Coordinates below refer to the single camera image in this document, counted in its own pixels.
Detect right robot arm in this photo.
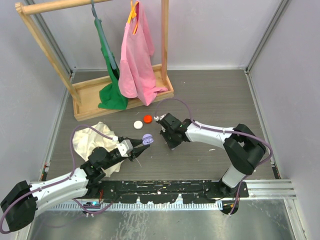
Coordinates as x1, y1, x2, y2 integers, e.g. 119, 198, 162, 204
154, 113, 267, 197

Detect cream crumpled cloth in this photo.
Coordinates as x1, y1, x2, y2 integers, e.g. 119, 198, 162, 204
72, 121, 123, 178

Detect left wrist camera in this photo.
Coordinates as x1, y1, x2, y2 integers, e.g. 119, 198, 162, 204
116, 139, 134, 158

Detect green shirt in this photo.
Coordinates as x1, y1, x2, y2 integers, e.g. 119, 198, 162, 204
93, 18, 130, 111

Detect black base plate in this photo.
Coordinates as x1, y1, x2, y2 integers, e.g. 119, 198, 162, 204
97, 180, 249, 204

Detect pink shirt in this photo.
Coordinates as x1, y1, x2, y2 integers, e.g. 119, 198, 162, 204
118, 0, 168, 106

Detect yellow clothes hanger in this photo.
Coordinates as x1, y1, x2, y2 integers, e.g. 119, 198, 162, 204
127, 0, 139, 35

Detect white earbud charging case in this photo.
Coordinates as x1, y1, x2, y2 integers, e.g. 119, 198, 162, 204
133, 120, 144, 130

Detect slotted cable duct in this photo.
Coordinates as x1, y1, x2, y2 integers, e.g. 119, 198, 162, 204
51, 200, 223, 211

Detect orange earbud charging case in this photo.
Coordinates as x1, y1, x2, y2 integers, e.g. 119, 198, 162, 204
143, 114, 153, 124

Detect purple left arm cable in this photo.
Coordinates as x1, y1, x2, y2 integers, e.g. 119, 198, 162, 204
0, 124, 118, 234

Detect wooden clothes rack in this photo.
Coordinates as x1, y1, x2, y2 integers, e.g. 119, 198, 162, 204
15, 0, 174, 121

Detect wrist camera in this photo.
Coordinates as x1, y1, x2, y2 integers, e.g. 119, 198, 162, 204
116, 139, 134, 158
153, 114, 166, 123

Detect grey clothes hanger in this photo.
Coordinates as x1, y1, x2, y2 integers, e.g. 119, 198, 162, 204
90, 0, 118, 70

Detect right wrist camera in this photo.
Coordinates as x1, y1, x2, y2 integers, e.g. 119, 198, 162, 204
153, 114, 166, 123

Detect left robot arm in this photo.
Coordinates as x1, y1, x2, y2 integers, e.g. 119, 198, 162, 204
0, 137, 150, 233

